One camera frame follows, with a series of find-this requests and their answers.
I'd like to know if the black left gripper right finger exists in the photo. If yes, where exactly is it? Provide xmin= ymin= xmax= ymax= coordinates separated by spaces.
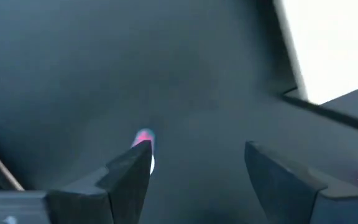
xmin=244 ymin=141 xmax=358 ymax=224

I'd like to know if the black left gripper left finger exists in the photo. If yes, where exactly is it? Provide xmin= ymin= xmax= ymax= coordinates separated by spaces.
xmin=46 ymin=140 xmax=153 ymax=224

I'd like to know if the black table mat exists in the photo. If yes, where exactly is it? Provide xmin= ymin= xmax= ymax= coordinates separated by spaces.
xmin=0 ymin=0 xmax=358 ymax=224

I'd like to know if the wooden shelf with black frame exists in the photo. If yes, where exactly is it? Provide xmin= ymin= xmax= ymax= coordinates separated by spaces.
xmin=272 ymin=0 xmax=358 ymax=138

